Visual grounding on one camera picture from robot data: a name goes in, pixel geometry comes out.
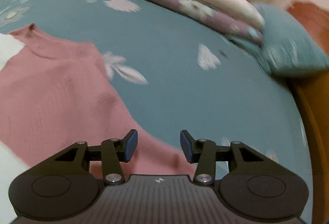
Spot teal pillow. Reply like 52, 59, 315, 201
228, 2, 329, 78

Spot pink and white knit sweater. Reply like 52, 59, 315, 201
1, 24, 195, 223

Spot teal floral bed sheet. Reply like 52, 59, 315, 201
0, 0, 315, 224

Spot wooden headboard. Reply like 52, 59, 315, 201
287, 1, 328, 223

